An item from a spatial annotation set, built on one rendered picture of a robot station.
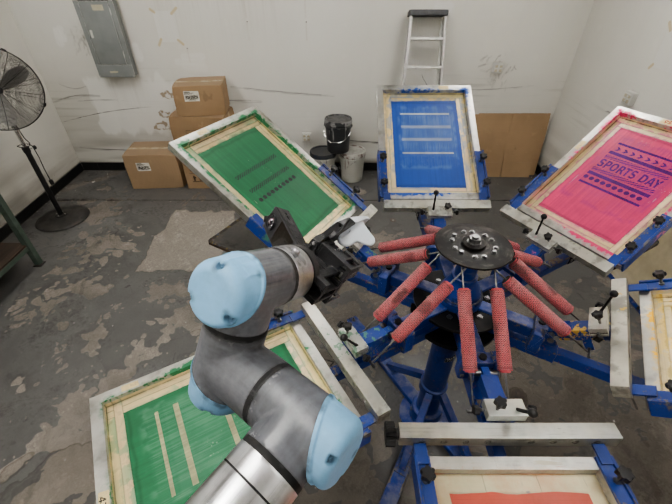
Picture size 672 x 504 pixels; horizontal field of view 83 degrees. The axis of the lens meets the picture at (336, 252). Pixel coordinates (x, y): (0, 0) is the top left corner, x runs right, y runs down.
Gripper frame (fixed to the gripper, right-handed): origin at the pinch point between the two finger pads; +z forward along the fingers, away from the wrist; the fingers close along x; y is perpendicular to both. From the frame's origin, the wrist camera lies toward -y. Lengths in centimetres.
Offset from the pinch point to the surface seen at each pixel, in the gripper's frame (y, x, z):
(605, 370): 84, -5, 110
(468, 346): 38, -23, 73
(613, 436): 85, -13, 71
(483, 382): 49, -28, 71
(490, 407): 54, -29, 60
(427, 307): 19, -23, 76
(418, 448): 45, -49, 45
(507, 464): 67, -36, 55
